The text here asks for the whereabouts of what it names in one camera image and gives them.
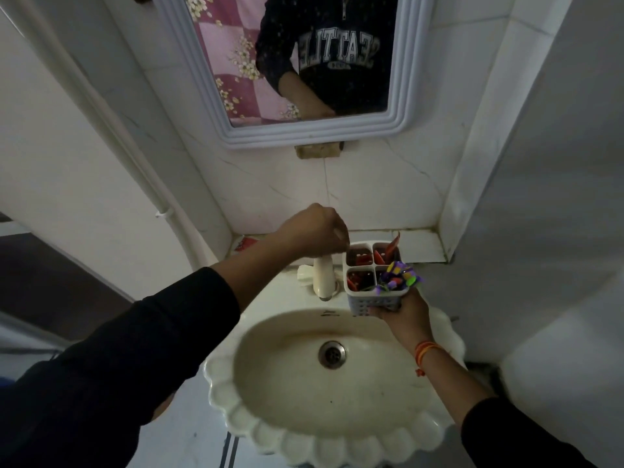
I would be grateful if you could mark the person's left hand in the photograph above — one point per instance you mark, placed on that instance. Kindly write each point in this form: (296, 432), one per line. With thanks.
(312, 229)

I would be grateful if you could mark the person's right hand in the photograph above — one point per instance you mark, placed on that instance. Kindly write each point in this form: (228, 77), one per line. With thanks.
(407, 319)

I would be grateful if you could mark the person's right fingers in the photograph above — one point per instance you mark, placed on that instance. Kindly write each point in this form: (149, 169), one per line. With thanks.
(385, 311)

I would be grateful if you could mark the person's left fingers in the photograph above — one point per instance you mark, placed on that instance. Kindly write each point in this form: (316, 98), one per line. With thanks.
(341, 238)

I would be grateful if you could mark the white plastic organizer basket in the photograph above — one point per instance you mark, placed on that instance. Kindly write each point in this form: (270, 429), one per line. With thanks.
(373, 282)

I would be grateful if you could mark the person's right forearm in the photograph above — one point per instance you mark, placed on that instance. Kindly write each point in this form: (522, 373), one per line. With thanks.
(487, 414)

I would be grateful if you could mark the person's left forearm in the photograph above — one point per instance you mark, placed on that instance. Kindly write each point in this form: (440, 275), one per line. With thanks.
(146, 346)

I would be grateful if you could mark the bundle of colourful hair clips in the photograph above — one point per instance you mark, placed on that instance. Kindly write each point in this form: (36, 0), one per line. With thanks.
(397, 277)

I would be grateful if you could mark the cream plastic faucet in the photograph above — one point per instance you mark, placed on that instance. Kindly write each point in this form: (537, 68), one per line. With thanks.
(321, 280)

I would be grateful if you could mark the orange thread wristband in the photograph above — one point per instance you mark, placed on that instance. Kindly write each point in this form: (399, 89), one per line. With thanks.
(426, 353)

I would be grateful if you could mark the metal sink drain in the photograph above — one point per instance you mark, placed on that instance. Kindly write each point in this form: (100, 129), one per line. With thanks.
(332, 354)

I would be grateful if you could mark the red and white packet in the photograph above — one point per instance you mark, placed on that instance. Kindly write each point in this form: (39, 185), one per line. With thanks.
(243, 244)

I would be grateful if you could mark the cream scalloped wash basin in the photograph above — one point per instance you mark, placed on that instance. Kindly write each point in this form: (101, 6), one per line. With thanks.
(317, 385)

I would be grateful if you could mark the brown mirror bracket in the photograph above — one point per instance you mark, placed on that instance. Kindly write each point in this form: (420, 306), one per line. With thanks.
(319, 150)

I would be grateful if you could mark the white framed wall mirror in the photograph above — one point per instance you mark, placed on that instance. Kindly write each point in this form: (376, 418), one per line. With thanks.
(292, 68)

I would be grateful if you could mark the white wall pipe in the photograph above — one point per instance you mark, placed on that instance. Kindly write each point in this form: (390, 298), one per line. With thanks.
(112, 136)

